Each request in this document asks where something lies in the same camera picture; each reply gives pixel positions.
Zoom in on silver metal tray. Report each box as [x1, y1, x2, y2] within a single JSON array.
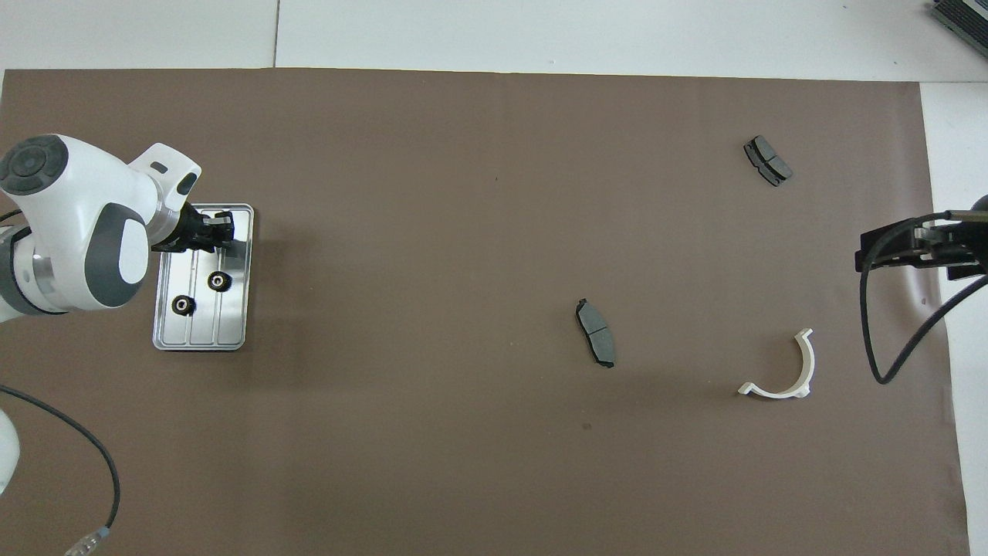
[[152, 203, 255, 352]]

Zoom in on white curved plastic bracket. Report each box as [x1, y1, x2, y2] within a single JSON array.
[[737, 328, 816, 400]]

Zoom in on short dark grey brake pad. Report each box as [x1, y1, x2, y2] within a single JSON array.
[[743, 135, 793, 188]]

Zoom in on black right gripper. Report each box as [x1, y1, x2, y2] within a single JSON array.
[[855, 197, 988, 280]]

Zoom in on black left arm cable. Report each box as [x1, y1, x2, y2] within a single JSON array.
[[0, 384, 122, 556]]

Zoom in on brown paper mat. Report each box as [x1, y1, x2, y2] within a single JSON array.
[[0, 68, 972, 556]]

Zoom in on long dark grey brake pad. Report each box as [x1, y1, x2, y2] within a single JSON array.
[[575, 298, 618, 369]]

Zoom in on dark ribbed device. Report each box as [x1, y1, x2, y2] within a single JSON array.
[[929, 0, 988, 59]]

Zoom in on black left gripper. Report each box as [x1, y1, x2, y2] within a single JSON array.
[[153, 202, 239, 254]]

